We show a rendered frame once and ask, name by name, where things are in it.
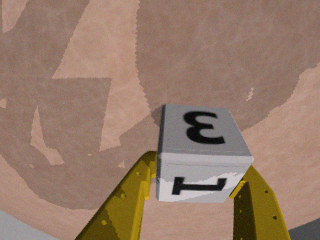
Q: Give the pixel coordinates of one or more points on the white calendar cube with black digits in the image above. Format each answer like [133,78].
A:
[201,154]

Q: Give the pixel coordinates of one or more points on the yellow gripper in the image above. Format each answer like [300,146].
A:
[257,214]

